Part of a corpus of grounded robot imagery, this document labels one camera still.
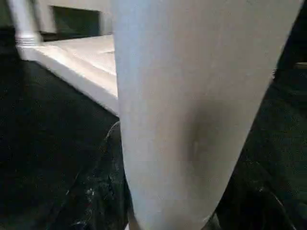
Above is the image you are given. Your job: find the black mat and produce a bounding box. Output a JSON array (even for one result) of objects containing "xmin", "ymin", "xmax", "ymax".
[{"xmin": 0, "ymin": 23, "xmax": 307, "ymax": 230}]

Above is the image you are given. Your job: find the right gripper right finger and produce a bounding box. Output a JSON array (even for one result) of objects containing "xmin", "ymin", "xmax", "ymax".
[{"xmin": 211, "ymin": 147, "xmax": 300, "ymax": 230}]

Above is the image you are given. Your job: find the white plastic table leg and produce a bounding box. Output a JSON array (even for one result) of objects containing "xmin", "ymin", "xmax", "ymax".
[
  {"xmin": 109, "ymin": 0, "xmax": 305, "ymax": 230},
  {"xmin": 8, "ymin": 0, "xmax": 43, "ymax": 48}
]

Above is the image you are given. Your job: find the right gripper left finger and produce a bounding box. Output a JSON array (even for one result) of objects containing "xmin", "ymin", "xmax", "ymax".
[{"xmin": 47, "ymin": 121, "xmax": 132, "ymax": 230}]

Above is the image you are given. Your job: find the white plastic table top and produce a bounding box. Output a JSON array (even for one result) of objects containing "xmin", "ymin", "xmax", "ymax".
[{"xmin": 18, "ymin": 34, "xmax": 121, "ymax": 117}]

